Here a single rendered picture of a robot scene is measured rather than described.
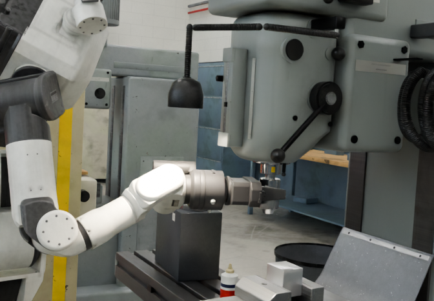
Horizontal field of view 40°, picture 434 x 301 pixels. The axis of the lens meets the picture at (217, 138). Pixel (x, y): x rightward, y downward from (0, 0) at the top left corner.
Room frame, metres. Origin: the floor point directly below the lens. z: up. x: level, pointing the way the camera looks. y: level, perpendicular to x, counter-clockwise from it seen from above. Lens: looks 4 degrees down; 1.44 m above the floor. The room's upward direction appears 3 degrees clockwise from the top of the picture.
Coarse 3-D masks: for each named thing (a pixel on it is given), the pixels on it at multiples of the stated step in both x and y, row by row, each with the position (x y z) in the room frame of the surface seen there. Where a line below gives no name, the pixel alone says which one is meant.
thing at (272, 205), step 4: (264, 184) 1.33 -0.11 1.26; (268, 184) 1.32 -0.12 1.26; (272, 184) 1.32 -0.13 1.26; (276, 184) 1.33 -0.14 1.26; (276, 188) 1.33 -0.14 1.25; (272, 200) 1.32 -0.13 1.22; (276, 200) 1.33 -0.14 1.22; (264, 204) 1.32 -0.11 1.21; (268, 204) 1.32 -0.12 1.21; (272, 204) 1.32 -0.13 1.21; (276, 204) 1.33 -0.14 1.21; (260, 208) 1.33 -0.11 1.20; (264, 208) 1.32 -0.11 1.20; (268, 208) 1.32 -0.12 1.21; (272, 208) 1.32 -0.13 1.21; (276, 208) 1.33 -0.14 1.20
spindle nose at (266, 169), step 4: (260, 164) 1.34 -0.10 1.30; (264, 164) 1.33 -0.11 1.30; (260, 168) 1.34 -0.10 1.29; (264, 168) 1.33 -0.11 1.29; (268, 168) 1.32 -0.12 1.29; (276, 168) 1.32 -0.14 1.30; (280, 168) 1.33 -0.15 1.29; (260, 172) 1.34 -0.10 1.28; (264, 172) 1.33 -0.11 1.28; (268, 172) 1.32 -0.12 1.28; (272, 172) 1.32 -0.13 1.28; (276, 172) 1.32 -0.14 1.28; (280, 172) 1.33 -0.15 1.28
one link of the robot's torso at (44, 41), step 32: (0, 0) 1.30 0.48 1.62; (32, 0) 1.35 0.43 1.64; (64, 0) 1.40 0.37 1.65; (0, 32) 1.28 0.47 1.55; (32, 32) 1.30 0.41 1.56; (64, 32) 1.35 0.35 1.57; (0, 64) 1.35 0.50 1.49; (32, 64) 1.29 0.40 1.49; (64, 64) 1.31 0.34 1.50; (96, 64) 1.41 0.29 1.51; (64, 96) 1.35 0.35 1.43
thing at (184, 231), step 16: (160, 224) 1.75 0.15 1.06; (176, 224) 1.61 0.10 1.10; (192, 224) 1.60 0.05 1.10; (208, 224) 1.61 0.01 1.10; (160, 240) 1.74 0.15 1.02; (176, 240) 1.61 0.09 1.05; (192, 240) 1.60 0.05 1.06; (208, 240) 1.61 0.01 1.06; (160, 256) 1.73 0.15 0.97; (176, 256) 1.60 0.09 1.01; (192, 256) 1.60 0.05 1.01; (208, 256) 1.62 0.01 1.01; (176, 272) 1.60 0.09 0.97; (192, 272) 1.60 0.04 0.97; (208, 272) 1.62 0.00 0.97
